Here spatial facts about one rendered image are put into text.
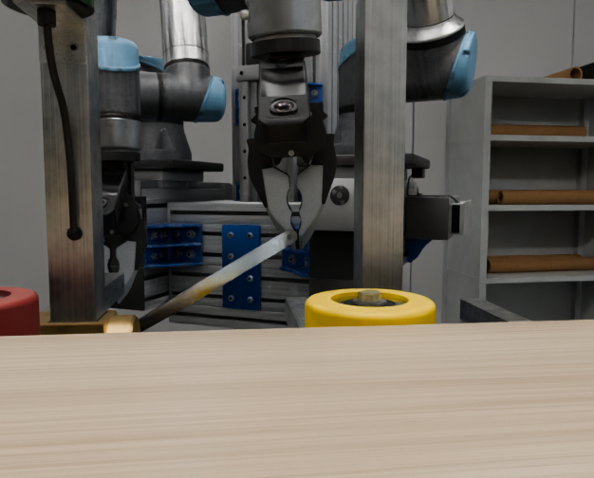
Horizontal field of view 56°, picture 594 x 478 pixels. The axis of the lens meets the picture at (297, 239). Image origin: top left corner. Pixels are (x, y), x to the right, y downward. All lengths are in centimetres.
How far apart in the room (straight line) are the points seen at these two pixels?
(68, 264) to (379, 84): 28
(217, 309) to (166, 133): 41
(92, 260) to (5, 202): 281
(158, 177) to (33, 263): 208
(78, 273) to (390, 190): 26
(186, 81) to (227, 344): 69
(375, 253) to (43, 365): 29
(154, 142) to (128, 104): 48
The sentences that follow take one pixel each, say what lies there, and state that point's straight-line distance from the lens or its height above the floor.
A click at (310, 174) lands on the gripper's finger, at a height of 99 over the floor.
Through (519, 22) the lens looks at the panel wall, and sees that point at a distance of 374.
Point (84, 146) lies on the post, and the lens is 46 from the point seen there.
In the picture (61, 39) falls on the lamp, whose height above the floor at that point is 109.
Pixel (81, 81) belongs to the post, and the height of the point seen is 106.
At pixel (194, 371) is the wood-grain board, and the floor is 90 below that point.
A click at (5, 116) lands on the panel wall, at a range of 328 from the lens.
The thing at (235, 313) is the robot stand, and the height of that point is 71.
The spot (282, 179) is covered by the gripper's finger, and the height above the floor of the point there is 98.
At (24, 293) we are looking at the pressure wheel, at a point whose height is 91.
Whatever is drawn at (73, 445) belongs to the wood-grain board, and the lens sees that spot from 18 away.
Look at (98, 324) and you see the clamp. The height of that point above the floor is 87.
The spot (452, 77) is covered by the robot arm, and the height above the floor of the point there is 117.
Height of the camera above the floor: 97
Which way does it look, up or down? 5 degrees down
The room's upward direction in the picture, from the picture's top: straight up
